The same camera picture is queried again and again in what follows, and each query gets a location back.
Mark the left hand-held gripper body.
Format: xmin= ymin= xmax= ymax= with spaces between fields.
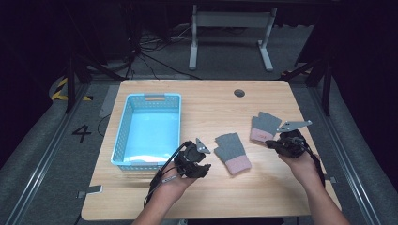
xmin=173 ymin=137 xmax=211 ymax=179

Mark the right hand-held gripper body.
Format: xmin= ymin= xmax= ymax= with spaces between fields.
xmin=275 ymin=119 xmax=314 ymax=159

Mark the grey pink glove red label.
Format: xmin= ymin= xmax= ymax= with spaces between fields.
xmin=249 ymin=111 xmax=283 ymax=144

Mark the grey pink fingerless glove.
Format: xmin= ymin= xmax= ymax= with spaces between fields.
xmin=213 ymin=132 xmax=253 ymax=176

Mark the light blue plastic basket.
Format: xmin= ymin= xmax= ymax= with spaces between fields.
xmin=110 ymin=92 xmax=183 ymax=172

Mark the person's left hand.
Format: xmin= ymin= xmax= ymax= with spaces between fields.
xmin=155 ymin=162 xmax=197 ymax=202

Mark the person's right hand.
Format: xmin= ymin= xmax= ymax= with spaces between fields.
xmin=277 ymin=151 xmax=321 ymax=188

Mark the black metal stand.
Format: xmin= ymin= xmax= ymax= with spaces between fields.
xmin=279 ymin=56 xmax=333 ymax=117
xmin=64 ymin=51 xmax=127 ymax=114

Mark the grey floor tape patch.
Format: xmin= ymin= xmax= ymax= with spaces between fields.
xmin=99 ymin=84 xmax=120 ymax=119

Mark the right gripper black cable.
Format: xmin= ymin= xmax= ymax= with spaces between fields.
xmin=298 ymin=139 xmax=327 ymax=188

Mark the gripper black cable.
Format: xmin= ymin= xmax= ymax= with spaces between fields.
xmin=298 ymin=139 xmax=327 ymax=188
xmin=143 ymin=141 xmax=192 ymax=209

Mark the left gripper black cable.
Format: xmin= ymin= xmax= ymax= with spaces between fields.
xmin=143 ymin=141 xmax=192 ymax=209

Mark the thin black floor cable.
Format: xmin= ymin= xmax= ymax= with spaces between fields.
xmin=96 ymin=113 xmax=113 ymax=138

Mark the bundle of black floor cables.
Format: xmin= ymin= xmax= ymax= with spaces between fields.
xmin=123 ymin=22 xmax=202 ymax=81

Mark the white metal desk frame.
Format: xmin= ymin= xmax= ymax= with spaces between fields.
xmin=188 ymin=4 xmax=279 ymax=72

